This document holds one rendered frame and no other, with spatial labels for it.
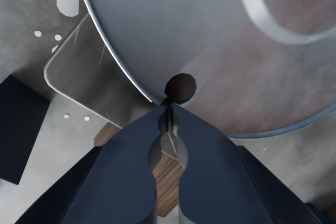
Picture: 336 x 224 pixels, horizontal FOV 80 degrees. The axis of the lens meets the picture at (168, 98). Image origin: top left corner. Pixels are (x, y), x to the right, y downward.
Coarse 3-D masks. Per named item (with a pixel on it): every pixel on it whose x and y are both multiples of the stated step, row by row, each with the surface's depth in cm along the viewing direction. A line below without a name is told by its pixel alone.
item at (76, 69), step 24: (72, 48) 10; (96, 48) 11; (48, 72) 10; (72, 72) 11; (96, 72) 11; (120, 72) 12; (72, 96) 11; (96, 96) 12; (120, 96) 12; (144, 96) 13; (168, 96) 13; (120, 120) 13; (168, 144) 15
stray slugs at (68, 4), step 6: (60, 0) 20; (66, 0) 20; (72, 0) 20; (78, 0) 21; (60, 6) 20; (66, 6) 21; (72, 6) 21; (78, 6) 21; (66, 12) 21; (72, 12) 21; (54, 48) 22
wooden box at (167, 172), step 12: (108, 132) 94; (96, 144) 97; (168, 156) 77; (156, 168) 78; (168, 168) 80; (180, 168) 82; (156, 180) 81; (168, 180) 83; (168, 192) 87; (168, 204) 90
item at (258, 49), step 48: (96, 0) 10; (144, 0) 10; (192, 0) 11; (240, 0) 12; (288, 0) 12; (144, 48) 11; (192, 48) 12; (240, 48) 13; (288, 48) 14; (192, 96) 14; (240, 96) 15; (288, 96) 17
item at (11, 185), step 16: (16, 80) 79; (0, 96) 67; (16, 96) 73; (32, 96) 81; (0, 112) 62; (16, 112) 68; (32, 112) 74; (0, 128) 58; (16, 128) 63; (32, 128) 68; (0, 144) 55; (16, 144) 59; (32, 144) 64; (0, 160) 52; (16, 160) 55; (0, 176) 49; (16, 176) 52; (0, 192) 50
